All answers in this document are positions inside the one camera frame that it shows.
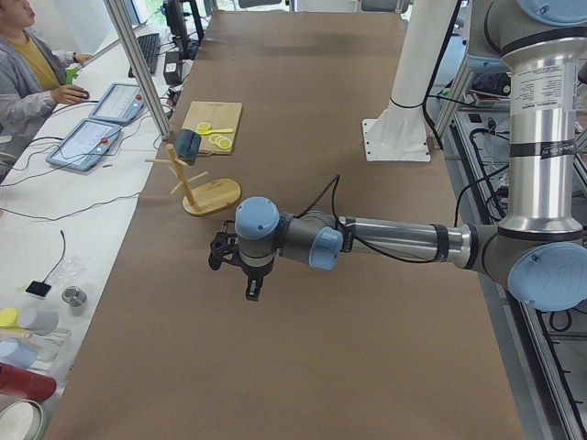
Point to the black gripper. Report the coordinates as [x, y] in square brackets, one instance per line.
[251, 271]

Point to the wooden cup rack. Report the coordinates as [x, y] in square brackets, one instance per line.
[205, 199]

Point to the grey cup lying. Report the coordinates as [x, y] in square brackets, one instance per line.
[39, 322]

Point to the yellow cup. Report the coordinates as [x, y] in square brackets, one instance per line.
[9, 317]

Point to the light blue cup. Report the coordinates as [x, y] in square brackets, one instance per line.
[17, 353]

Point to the lemon slice stack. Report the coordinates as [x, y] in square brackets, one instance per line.
[221, 142]

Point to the yellow toy knife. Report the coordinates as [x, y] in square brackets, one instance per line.
[208, 132]

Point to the bamboo cutting board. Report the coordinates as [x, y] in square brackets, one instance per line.
[219, 115]

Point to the near teach pendant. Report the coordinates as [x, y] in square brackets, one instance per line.
[85, 145]

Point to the teach pendant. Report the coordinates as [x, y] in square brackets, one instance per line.
[121, 104]
[85, 145]

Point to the small black pad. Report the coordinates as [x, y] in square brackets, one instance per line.
[38, 288]

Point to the black power adapter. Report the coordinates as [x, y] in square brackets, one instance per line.
[173, 68]

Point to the far teach pendant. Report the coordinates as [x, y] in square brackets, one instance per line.
[121, 104]

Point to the red bottle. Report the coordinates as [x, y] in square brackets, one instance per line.
[22, 383]

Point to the black keyboard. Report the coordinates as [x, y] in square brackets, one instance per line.
[149, 45]

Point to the white bowl green rim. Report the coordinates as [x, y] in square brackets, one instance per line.
[23, 420]

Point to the black monitor stand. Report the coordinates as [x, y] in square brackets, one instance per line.
[175, 19]

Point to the seated person grey jacket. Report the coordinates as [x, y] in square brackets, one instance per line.
[33, 80]

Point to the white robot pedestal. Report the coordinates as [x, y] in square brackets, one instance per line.
[399, 133]

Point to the aluminium frame post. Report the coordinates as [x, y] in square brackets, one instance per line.
[125, 32]

